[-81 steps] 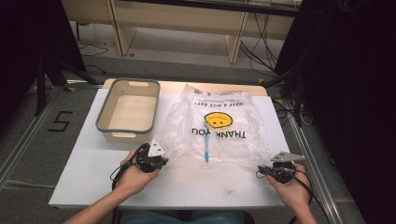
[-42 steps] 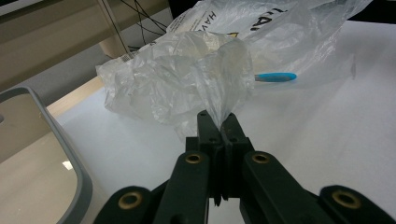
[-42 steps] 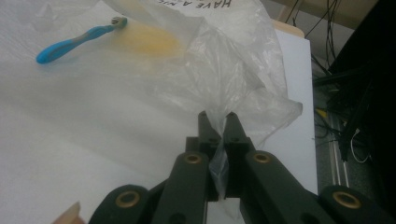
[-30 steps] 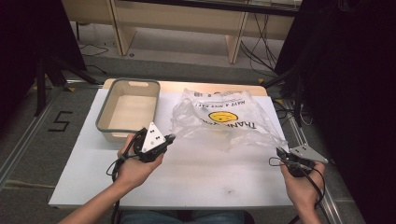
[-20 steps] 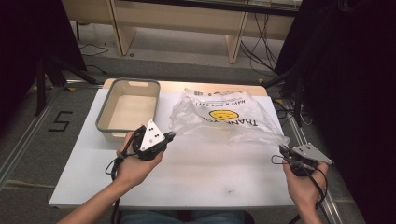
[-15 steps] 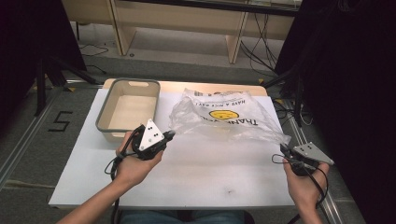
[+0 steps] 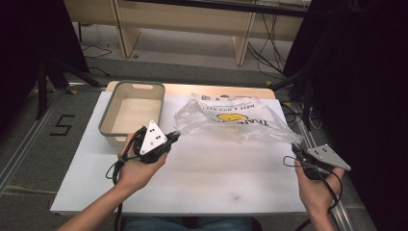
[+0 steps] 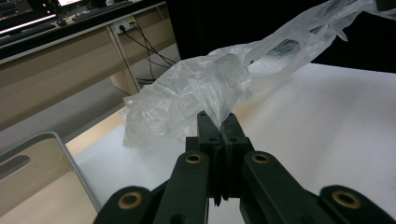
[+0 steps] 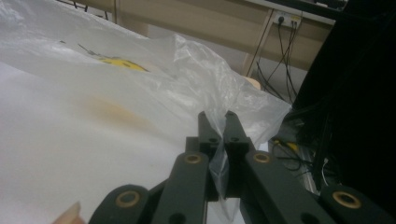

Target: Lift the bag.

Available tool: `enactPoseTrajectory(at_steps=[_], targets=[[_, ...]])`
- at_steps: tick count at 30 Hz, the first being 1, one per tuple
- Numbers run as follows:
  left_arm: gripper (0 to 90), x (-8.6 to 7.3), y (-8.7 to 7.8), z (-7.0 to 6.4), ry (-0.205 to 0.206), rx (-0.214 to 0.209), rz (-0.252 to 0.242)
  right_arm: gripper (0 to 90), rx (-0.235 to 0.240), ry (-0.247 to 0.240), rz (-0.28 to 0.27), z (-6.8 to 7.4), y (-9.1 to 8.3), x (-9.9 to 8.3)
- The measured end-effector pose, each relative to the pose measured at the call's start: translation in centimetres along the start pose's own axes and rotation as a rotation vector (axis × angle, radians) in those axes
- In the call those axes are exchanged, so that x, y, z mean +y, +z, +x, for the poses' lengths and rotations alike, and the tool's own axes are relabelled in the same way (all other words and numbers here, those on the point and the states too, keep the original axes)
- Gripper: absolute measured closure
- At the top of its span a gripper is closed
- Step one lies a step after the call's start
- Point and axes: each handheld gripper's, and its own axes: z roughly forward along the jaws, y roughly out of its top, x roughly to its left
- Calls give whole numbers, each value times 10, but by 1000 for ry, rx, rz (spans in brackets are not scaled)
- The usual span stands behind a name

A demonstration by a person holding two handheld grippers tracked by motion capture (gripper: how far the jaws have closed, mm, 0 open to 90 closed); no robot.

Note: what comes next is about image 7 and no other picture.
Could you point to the clear plastic bag yellow face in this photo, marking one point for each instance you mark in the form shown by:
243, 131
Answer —
231, 122

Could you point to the person's blue jeans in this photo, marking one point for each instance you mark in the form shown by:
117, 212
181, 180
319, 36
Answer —
192, 224

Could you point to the beige basket with grey rim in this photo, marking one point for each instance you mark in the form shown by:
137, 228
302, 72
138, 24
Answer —
134, 112

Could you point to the black metal stand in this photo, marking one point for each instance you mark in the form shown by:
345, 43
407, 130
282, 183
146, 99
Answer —
43, 83
304, 93

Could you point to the person's right hand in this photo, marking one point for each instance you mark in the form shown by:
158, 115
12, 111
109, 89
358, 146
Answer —
317, 192

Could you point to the white table board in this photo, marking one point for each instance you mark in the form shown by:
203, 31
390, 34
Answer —
208, 173

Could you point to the beige wooden desk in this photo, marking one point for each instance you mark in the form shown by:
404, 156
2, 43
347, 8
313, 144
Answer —
179, 17

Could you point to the person's left hand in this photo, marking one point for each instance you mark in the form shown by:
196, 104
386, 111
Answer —
138, 174

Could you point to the metal floor rail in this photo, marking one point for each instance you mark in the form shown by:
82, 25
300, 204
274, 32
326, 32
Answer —
344, 215
25, 147

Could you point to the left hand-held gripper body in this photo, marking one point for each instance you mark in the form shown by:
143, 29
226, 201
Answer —
153, 141

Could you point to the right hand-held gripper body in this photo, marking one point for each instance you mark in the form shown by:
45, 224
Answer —
324, 157

